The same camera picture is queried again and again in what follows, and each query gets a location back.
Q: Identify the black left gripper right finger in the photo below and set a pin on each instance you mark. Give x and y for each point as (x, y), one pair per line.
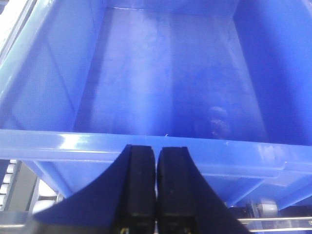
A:
(186, 203)

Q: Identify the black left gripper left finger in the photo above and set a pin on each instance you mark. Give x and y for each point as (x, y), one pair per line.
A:
(120, 201)

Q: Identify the steel shelf front beam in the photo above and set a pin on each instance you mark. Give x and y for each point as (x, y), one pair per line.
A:
(12, 222)

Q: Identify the blue bin front left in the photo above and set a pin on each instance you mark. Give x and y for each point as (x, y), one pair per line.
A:
(231, 80)

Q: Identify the white roller track rail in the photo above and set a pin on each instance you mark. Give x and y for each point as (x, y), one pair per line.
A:
(21, 190)

